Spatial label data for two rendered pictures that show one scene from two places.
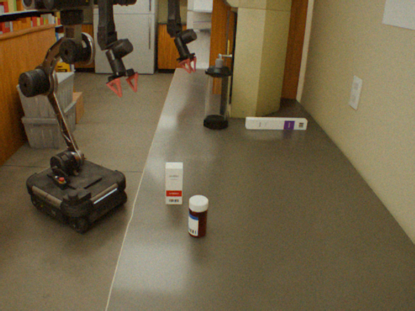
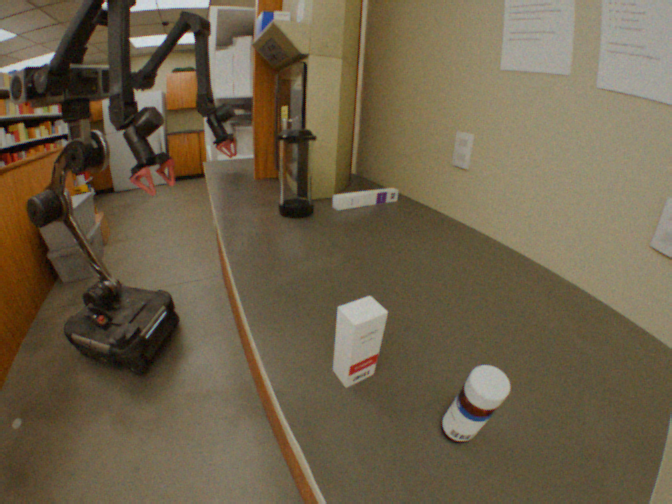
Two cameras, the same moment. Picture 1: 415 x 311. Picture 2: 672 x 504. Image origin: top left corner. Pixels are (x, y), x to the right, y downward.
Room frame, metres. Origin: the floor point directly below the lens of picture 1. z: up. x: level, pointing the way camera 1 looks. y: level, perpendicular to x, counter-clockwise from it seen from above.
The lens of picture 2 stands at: (0.55, 0.20, 1.22)
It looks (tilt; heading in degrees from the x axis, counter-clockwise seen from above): 28 degrees down; 334
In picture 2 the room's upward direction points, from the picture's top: 4 degrees clockwise
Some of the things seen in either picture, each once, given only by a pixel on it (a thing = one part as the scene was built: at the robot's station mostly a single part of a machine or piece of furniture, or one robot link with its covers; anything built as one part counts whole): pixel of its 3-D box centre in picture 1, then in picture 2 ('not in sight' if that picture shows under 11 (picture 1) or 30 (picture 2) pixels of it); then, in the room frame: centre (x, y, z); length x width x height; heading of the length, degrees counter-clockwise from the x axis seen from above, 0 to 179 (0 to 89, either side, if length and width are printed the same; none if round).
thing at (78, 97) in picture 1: (68, 107); (93, 231); (3.74, 1.74, 0.14); 0.41 x 0.32 x 0.28; 9
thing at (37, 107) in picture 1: (48, 94); (69, 220); (3.13, 1.67, 0.49); 0.60 x 0.42 x 0.33; 3
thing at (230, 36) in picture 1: (229, 54); (288, 122); (1.55, -0.07, 1.19); 0.30 x 0.01 x 0.40; 2
